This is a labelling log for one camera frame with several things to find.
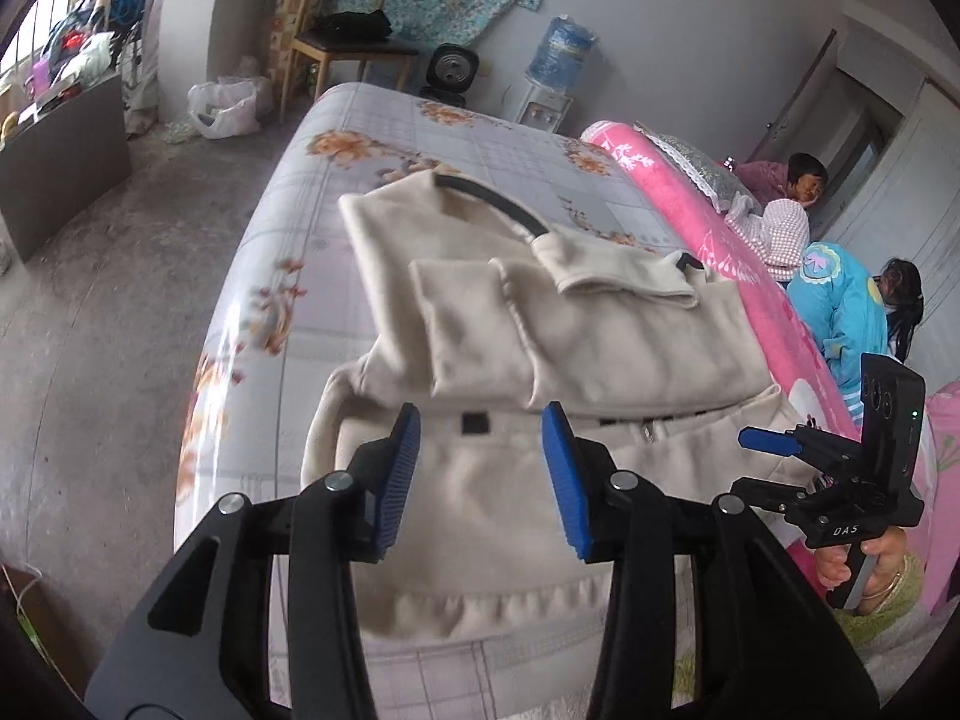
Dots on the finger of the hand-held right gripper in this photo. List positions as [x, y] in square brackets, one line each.
[772, 495]
[765, 438]

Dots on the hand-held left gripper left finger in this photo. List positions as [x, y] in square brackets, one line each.
[397, 487]

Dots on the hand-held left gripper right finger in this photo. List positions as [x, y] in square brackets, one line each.
[566, 487]

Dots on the cream zip jacket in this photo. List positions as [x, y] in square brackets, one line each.
[465, 315]

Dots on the person's right forearm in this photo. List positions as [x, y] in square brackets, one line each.
[896, 607]

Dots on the person's right hand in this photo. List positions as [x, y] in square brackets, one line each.
[889, 562]

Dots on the child in blue jacket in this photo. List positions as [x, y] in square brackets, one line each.
[840, 307]

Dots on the pink checkered cloth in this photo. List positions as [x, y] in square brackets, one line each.
[780, 236]

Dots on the pink floral blanket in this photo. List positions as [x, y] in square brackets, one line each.
[712, 240]

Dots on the grey lace-trimmed pillow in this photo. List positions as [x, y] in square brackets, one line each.
[690, 161]

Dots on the grey door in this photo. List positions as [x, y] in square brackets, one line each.
[862, 135]

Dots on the bed with plaid floral sheet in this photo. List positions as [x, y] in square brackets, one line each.
[337, 187]

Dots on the white water dispenser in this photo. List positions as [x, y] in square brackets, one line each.
[544, 109]

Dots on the white plastic bag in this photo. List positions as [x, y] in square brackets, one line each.
[225, 109]

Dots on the black round fan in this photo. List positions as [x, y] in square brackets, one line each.
[450, 71]

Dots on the blue water bottle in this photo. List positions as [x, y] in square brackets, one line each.
[562, 52]

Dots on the wooden chair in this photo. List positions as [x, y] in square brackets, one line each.
[352, 52]

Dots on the dark cabinet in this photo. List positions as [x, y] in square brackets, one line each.
[67, 165]

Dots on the black bag on chair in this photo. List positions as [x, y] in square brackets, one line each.
[356, 26]

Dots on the patterned cardboard box stack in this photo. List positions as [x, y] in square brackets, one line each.
[289, 7]

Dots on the metal window railing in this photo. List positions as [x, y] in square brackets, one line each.
[45, 7]

